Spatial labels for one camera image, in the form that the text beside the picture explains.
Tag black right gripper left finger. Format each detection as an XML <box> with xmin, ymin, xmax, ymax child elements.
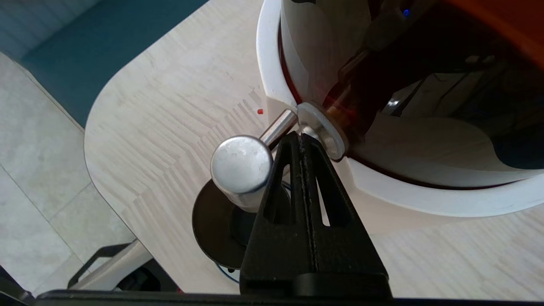
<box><xmin>240</xmin><ymin>131</ymin><xmax>316</xmax><ymax>296</ymax></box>

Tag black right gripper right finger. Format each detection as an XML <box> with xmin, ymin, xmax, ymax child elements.
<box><xmin>300</xmin><ymin>135</ymin><xmax>385</xmax><ymax>273</ymax></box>

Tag black plastic cup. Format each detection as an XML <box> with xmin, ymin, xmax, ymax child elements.
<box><xmin>192</xmin><ymin>178</ymin><xmax>294</xmax><ymax>270</ymax></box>

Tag silver metal dispenser tap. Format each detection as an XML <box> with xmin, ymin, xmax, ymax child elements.
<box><xmin>210</xmin><ymin>102</ymin><xmax>349</xmax><ymax>213</ymax></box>

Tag large tea drink dispenser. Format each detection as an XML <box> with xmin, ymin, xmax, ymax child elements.
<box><xmin>232</xmin><ymin>0</ymin><xmax>544</xmax><ymax>235</ymax></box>

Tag blue grey ribbed sofa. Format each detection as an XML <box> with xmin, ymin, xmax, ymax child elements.
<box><xmin>0</xmin><ymin>0</ymin><xmax>210</xmax><ymax>128</ymax></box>

